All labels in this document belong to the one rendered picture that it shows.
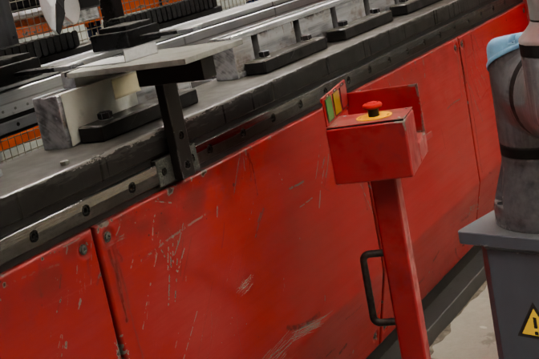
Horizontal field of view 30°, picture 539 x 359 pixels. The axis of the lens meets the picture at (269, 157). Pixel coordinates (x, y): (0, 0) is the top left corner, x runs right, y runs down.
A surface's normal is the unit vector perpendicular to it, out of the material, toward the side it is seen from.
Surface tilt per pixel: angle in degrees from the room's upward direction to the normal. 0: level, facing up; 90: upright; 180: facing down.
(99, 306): 90
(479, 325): 0
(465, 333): 0
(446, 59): 90
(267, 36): 90
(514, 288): 90
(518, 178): 72
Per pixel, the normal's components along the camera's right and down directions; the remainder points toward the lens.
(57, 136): -0.50, 0.28
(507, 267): -0.70, 0.29
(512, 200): -0.87, -0.04
